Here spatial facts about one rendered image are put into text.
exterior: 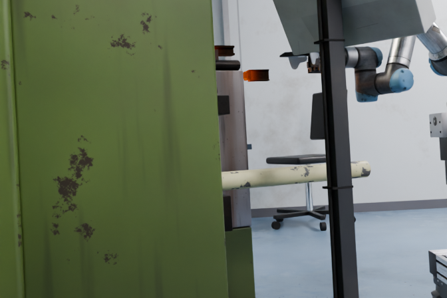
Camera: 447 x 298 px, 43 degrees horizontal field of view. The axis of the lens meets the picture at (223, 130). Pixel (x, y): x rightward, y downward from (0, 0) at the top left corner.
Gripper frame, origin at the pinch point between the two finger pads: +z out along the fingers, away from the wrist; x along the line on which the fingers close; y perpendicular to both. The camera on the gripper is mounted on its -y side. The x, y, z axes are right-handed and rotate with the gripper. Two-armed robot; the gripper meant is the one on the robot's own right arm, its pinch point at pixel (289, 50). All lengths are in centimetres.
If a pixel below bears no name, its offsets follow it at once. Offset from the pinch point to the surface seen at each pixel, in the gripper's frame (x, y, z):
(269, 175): -39, 38, 30
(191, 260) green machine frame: -44, 54, 53
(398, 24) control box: -66, 5, 11
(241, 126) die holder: -15.9, 24.7, 26.4
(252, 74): 32.8, 3.6, -2.1
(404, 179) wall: 248, 73, -253
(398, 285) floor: 51, 100, -80
